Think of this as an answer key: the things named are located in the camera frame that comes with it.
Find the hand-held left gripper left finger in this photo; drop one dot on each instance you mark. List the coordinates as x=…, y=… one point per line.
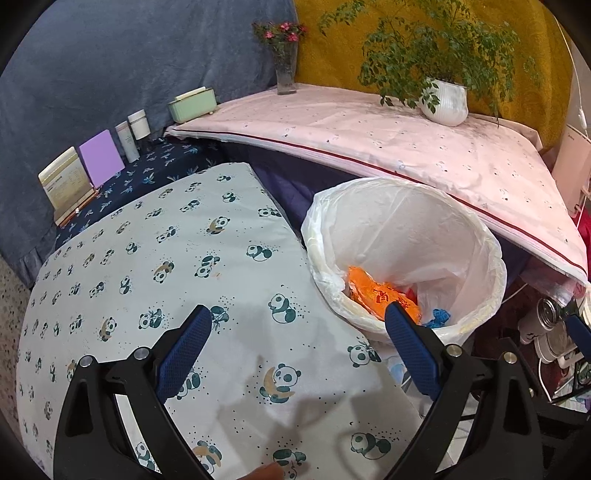
x=184, y=348

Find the red cloth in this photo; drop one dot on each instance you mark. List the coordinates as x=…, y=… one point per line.
x=585, y=230

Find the orange snack wrapper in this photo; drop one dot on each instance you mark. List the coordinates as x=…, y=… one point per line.
x=369, y=290

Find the white jar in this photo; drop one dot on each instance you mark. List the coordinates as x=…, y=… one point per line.
x=138, y=125

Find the dark purple table skirt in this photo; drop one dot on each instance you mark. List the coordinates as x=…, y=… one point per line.
x=281, y=184

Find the wooden stand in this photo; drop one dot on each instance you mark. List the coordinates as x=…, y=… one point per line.
x=76, y=210

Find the pale pink appliance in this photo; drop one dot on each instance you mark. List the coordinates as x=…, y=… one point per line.
x=570, y=161

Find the green plant in white pot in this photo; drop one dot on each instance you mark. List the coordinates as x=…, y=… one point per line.
x=445, y=104

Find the metal can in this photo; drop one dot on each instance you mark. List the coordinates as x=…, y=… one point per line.
x=545, y=332

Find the pale green tissue box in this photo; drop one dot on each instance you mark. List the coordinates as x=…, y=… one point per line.
x=194, y=108

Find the white tube bottle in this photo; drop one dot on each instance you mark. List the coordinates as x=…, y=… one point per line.
x=127, y=143

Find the navy printed cloth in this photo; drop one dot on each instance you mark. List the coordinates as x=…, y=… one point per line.
x=157, y=168

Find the mustard yellow blanket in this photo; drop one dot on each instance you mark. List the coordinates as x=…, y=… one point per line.
x=332, y=55

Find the blue crumpled scrap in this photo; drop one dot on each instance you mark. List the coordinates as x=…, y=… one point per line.
x=438, y=318

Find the beige booklet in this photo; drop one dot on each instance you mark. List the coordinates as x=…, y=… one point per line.
x=62, y=180

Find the pink printed tablecloth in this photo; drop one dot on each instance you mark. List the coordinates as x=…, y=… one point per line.
x=369, y=134

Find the glass vase with pink flowers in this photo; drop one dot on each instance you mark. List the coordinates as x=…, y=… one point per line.
x=286, y=78

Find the purple card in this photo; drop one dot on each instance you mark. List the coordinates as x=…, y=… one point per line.
x=101, y=159

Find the dark blue blanket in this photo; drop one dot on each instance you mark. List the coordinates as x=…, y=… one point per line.
x=115, y=69

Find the panda printed cloth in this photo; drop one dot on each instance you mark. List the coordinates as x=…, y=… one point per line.
x=184, y=258

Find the person's left hand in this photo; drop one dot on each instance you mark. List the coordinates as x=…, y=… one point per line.
x=267, y=473

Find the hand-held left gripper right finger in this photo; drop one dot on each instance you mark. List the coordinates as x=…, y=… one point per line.
x=411, y=350

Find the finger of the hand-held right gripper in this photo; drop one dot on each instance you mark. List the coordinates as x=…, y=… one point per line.
x=570, y=422
x=579, y=334

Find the white lined trash bin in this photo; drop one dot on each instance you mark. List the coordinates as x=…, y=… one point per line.
x=415, y=230

